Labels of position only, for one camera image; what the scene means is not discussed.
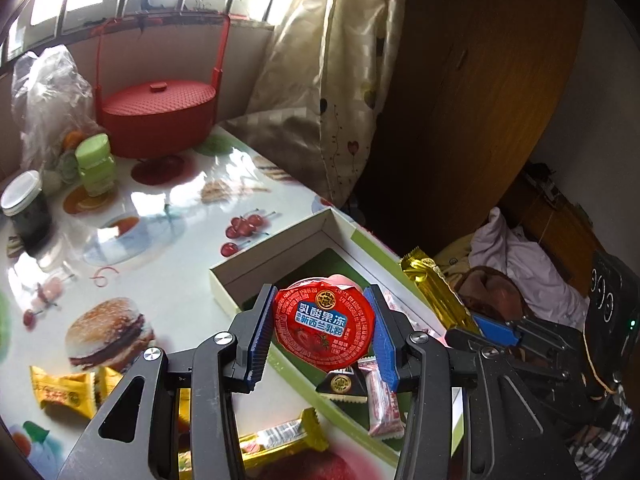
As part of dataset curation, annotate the wooden wardrobe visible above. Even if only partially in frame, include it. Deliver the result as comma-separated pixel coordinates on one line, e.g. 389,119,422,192
350,0,588,271

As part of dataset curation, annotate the plaid clothing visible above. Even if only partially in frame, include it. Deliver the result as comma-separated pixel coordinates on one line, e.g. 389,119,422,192
565,385,633,480

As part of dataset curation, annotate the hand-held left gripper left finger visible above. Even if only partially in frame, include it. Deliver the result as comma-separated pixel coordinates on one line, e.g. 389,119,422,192
55,284,279,480

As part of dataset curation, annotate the long gold foil snack bar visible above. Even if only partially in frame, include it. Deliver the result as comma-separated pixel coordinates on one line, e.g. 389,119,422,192
239,406,331,467
400,249,482,335

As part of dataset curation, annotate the yellow snack packet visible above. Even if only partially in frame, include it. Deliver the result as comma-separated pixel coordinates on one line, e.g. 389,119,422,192
29,364,99,420

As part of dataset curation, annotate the green and white cardboard box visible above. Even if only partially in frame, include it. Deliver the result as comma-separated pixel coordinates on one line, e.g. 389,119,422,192
209,208,466,456

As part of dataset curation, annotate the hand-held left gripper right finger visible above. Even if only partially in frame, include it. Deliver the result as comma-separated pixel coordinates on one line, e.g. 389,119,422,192
364,285,583,480

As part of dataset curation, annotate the pink bed cloth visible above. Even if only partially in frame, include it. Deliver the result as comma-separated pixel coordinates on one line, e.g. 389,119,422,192
470,206,591,321

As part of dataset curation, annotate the red basket with handle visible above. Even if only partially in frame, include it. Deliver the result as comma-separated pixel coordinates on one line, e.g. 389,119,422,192
95,14,233,160

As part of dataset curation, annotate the cream patterned curtain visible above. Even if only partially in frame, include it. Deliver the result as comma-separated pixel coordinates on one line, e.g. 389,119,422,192
220,0,411,206

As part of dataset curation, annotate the black triangular snack packet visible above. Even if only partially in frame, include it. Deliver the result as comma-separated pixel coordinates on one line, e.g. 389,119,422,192
316,367,371,402

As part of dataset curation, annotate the light green jar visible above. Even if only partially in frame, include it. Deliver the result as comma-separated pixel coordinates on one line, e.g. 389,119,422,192
75,133,117,197

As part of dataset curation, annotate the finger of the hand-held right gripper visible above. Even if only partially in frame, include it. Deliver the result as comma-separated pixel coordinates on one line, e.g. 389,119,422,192
472,312,563,350
444,327,571,378

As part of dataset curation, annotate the pink jelly cup red lid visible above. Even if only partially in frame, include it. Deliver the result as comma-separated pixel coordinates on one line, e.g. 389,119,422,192
274,275,377,373

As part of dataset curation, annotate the yellow cord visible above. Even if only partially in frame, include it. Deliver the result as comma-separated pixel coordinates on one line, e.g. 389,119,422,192
581,325,622,397

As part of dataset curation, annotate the wooden cabinet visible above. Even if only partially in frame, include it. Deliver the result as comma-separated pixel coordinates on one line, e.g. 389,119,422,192
500,160,606,281

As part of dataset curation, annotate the clear plastic bag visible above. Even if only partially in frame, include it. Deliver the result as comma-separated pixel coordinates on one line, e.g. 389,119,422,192
11,45,101,181

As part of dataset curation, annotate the clear jar with dark contents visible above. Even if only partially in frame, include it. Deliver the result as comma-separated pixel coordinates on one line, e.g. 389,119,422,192
0,170,53,241

